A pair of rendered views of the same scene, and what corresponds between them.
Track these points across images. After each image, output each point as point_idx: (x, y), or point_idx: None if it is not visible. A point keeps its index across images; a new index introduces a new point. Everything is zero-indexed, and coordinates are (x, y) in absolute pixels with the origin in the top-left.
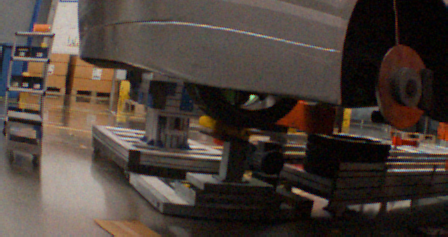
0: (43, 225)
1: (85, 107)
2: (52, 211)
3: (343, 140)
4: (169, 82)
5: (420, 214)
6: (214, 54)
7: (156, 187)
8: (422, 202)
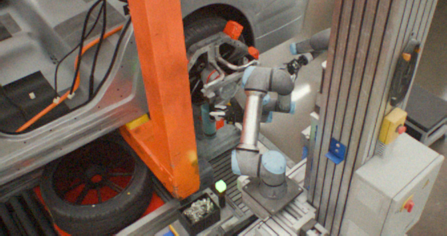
0: None
1: None
2: (273, 57)
3: (109, 134)
4: (304, 147)
5: (0, 221)
6: None
7: (265, 149)
8: None
